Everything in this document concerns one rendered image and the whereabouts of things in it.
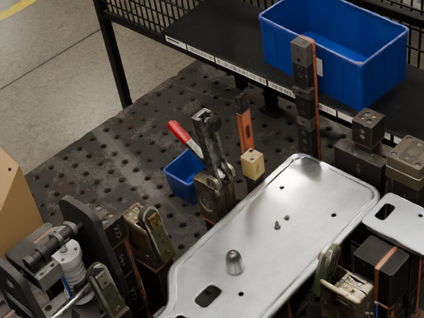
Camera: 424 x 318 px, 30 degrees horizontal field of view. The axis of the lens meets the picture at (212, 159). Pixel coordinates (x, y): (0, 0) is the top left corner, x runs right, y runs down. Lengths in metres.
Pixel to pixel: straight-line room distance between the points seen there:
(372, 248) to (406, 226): 0.08
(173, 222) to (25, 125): 1.68
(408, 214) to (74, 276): 0.65
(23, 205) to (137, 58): 1.96
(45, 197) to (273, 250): 0.84
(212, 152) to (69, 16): 2.75
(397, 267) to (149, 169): 0.88
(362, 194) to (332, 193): 0.06
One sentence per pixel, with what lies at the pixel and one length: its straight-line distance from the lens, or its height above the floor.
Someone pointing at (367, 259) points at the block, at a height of 0.98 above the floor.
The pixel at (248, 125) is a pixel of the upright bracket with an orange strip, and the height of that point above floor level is 1.11.
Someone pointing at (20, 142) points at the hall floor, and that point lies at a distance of 3.50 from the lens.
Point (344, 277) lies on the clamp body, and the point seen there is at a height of 1.04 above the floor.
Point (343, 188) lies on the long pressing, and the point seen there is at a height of 1.00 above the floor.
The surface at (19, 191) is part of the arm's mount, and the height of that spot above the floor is 0.92.
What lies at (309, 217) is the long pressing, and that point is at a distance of 1.57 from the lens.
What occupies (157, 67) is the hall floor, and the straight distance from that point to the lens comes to 3.70.
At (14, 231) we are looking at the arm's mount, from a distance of 1.95.
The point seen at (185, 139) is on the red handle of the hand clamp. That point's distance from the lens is 1.58.
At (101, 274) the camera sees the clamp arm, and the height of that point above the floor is 1.09.
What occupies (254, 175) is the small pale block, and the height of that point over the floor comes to 1.03.
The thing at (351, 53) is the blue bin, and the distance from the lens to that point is 1.91.
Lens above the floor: 2.17
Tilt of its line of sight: 43 degrees down
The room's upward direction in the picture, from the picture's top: 10 degrees counter-clockwise
